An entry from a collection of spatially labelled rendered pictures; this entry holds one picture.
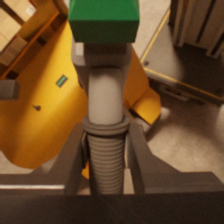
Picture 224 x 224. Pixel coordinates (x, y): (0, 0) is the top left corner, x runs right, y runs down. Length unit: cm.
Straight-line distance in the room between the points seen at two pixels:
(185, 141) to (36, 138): 117
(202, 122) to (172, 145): 33
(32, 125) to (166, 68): 100
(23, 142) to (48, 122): 15
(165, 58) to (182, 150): 78
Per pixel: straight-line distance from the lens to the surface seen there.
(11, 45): 89
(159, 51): 138
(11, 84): 26
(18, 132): 85
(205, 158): 154
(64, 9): 94
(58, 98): 75
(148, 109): 116
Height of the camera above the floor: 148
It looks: 71 degrees down
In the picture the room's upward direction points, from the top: 50 degrees counter-clockwise
